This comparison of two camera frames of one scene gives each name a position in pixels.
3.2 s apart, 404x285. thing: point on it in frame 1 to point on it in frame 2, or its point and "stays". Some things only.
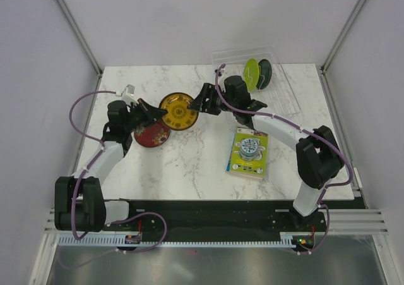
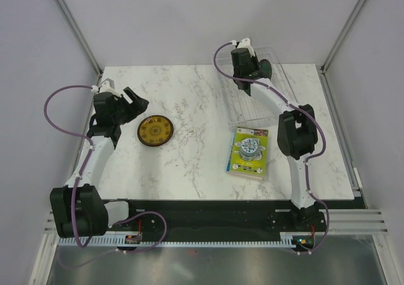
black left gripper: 151,110 to 140,104
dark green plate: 265,69 stays
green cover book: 248,153 stays
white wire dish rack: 279,98 stays
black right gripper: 208,90 to 255,60
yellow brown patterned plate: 178,116 to 155,130
